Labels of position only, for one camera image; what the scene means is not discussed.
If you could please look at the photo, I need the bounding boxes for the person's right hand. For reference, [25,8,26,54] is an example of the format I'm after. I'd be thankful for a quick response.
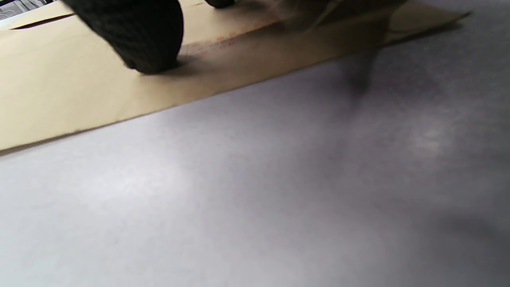
[63,0,235,75]

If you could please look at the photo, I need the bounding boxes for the brown paper envelope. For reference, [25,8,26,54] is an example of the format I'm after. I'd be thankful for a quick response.
[0,0,471,152]

